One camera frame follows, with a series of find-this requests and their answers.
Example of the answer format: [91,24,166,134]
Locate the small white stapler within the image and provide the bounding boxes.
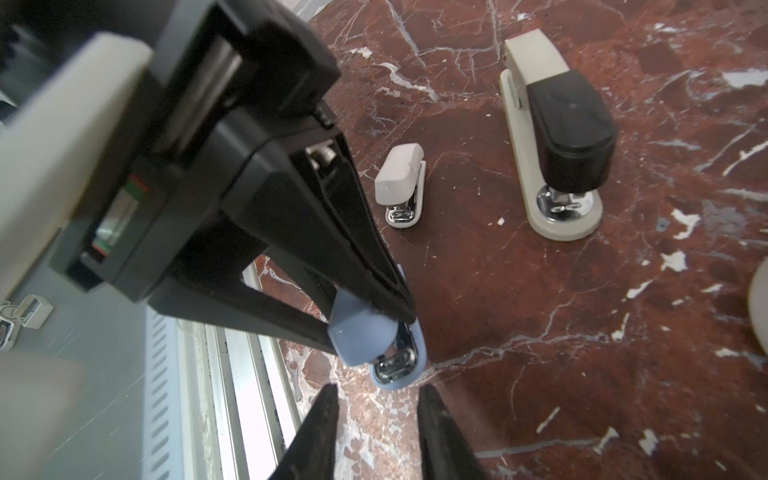
[374,143,426,229]

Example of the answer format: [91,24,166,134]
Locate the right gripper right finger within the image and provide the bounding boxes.
[417,385,487,480]

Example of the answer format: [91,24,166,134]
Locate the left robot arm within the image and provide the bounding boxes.
[1,1,425,366]

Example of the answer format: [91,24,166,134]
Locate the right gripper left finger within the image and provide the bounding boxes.
[269,383,339,480]

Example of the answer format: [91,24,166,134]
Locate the large beige black stapler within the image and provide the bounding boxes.
[499,29,618,242]

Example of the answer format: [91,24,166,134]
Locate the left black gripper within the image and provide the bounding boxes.
[51,1,416,354]

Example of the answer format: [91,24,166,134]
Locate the aluminium front rail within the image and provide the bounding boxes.
[141,307,301,479]

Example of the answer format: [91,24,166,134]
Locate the white oval tray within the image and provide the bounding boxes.
[747,258,768,353]

